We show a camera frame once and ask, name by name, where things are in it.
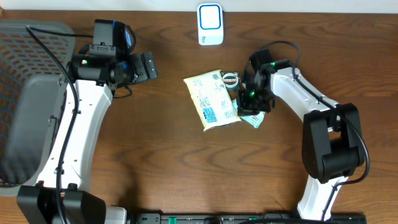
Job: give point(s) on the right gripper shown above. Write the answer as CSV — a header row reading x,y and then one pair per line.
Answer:
x,y
244,107

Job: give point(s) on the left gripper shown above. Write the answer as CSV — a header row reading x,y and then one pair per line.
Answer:
x,y
137,70

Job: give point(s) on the dark green snack packet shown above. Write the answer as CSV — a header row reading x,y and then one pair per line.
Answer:
x,y
231,80

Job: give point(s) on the yellow snack bag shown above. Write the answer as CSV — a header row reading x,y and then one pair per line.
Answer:
x,y
211,99

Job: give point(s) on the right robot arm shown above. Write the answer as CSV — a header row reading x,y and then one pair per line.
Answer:
x,y
332,143

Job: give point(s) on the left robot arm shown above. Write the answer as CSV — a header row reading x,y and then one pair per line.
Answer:
x,y
61,192

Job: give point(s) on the white barcode scanner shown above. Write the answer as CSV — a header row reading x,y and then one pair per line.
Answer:
x,y
210,24

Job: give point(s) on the grey plastic basket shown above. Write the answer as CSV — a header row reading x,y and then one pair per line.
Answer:
x,y
31,98

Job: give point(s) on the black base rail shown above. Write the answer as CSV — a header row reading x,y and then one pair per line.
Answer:
x,y
266,218

